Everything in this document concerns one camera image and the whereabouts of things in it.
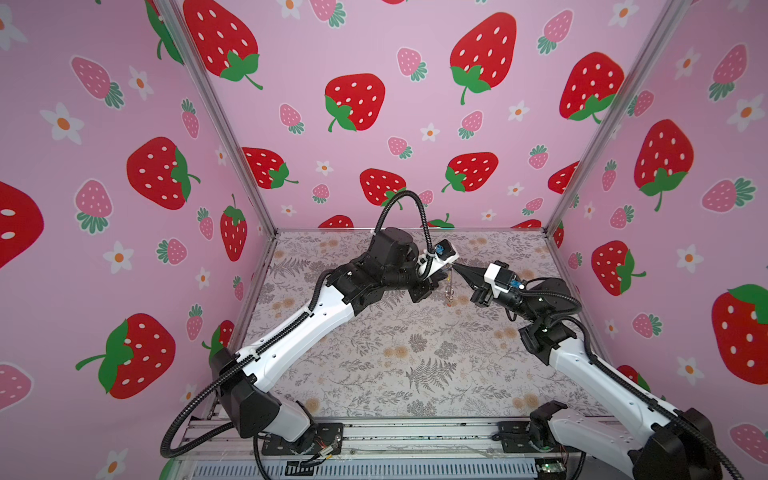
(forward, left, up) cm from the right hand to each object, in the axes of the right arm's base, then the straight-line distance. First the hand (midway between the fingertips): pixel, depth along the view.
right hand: (456, 263), depth 64 cm
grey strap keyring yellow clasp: (-1, +1, -5) cm, 5 cm away
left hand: (+1, +2, -4) cm, 5 cm away
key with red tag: (-3, +1, -8) cm, 9 cm away
